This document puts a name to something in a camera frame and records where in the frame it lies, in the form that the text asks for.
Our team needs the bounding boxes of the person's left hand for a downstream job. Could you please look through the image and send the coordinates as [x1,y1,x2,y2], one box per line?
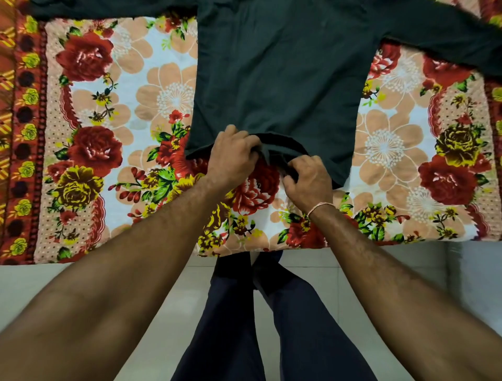
[206,124,263,190]

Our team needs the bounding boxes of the person's right hand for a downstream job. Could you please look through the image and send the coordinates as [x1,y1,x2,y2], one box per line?
[282,155,335,215]

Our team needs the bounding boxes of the dark green long-sleeved shirt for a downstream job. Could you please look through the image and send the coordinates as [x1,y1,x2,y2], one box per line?
[29,0,502,190]

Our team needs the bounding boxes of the person's left forearm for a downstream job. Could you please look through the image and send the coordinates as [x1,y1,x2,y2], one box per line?
[0,177,225,381]

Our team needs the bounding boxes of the person's right forearm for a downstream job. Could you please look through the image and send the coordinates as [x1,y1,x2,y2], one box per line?
[308,205,502,381]

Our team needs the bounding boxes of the thread wrist band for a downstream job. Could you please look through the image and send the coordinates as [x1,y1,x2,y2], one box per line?
[307,202,336,219]

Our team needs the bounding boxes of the floral patterned bedsheet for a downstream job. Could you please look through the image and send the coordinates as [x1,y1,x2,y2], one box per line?
[0,0,502,266]

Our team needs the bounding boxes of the person's dark trousers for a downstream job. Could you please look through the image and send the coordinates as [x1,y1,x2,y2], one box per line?
[171,250,378,381]

